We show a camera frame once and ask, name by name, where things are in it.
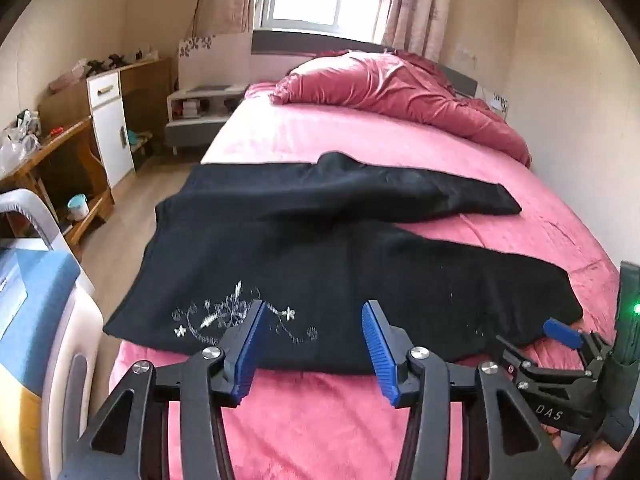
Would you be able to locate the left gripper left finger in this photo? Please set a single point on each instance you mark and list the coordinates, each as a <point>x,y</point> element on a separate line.
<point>241,354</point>

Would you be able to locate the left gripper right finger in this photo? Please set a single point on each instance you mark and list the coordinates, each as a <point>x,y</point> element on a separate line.
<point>388,347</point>

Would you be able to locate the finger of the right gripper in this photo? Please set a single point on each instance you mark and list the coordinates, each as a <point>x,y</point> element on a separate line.
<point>567,336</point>

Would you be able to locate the black pants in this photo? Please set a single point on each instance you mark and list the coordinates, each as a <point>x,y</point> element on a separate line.
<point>315,242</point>

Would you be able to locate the person's right hand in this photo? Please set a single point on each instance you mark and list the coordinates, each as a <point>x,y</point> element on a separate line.
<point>598,463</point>

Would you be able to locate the pink bed sheet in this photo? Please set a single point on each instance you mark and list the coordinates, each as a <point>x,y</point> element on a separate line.
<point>298,424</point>

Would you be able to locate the blue grey armchair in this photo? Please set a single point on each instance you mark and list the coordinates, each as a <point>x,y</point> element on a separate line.
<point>50,336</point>

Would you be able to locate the teal white cup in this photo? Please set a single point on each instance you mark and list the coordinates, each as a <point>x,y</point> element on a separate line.
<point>78,208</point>

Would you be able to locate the white grey nightstand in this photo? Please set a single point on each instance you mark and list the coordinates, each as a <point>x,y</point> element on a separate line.
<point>195,116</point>

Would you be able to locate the wooden desk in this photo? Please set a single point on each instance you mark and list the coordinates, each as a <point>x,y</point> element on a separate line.
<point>68,164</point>

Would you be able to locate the white wooden cabinet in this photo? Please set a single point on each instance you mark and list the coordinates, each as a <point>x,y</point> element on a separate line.
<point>128,99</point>

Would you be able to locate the red crumpled duvet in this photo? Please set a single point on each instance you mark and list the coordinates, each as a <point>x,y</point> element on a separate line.
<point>399,85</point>

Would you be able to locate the grey white headboard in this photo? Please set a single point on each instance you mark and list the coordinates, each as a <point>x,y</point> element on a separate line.
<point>229,63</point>

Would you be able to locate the white plastic bag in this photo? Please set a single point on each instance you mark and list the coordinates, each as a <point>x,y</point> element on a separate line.
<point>16,146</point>

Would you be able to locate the right pink curtain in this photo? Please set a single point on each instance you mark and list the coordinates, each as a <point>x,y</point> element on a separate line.
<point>417,26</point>

